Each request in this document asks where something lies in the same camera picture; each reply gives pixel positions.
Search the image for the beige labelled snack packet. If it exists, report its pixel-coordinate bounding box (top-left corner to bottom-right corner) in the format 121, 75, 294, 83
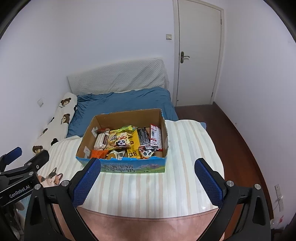
105, 149, 126, 160

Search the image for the green yellow snack packet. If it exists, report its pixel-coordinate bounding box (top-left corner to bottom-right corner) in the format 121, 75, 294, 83
109, 125, 138, 133

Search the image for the white wall socket with cable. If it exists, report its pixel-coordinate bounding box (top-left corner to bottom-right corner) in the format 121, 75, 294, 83
274, 184, 284, 212

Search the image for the silver panda snack packet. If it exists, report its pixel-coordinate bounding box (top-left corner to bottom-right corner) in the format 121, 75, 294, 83
138, 146, 158, 160

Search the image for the yellow bread packet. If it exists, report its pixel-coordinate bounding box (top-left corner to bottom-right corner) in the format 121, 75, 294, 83
108, 131, 121, 149

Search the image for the bear print pillow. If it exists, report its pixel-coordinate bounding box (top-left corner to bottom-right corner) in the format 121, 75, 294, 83
32, 92, 78, 154

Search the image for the striped cat print blanket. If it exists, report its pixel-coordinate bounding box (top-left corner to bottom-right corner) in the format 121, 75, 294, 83
37, 119, 226, 241

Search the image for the orange snack packet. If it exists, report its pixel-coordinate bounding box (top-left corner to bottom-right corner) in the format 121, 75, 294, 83
91, 149, 109, 159

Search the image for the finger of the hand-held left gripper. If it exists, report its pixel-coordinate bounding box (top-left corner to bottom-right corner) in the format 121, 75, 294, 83
0, 146, 23, 173
14, 150, 50, 176

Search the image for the cardboard box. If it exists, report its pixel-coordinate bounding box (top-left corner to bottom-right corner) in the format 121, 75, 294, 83
75, 108, 168, 173

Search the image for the yellow panda snack packet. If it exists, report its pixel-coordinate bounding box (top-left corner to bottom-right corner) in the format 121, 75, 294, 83
115, 136, 132, 147

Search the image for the white padded headboard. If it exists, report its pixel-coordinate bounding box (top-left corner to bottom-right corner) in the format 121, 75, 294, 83
67, 58, 168, 95

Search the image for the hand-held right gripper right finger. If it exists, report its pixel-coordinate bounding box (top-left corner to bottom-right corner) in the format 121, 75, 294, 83
194, 158, 271, 241

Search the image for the white door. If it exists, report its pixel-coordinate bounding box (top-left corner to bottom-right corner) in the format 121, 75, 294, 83
177, 0, 222, 107

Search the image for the white red snack packet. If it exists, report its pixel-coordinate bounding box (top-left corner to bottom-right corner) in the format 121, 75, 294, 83
150, 124, 163, 152

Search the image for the clear plastic snack packet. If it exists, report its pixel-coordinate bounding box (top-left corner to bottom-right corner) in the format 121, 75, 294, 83
94, 133, 110, 150

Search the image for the blue bedsheet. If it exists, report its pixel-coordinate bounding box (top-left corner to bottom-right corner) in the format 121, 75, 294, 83
67, 87, 206, 138

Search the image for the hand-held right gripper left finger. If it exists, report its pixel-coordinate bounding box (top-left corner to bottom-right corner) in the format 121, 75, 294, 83
24, 158, 101, 241

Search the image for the black silver snack packet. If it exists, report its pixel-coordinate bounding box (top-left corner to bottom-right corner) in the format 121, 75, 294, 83
137, 127, 151, 146

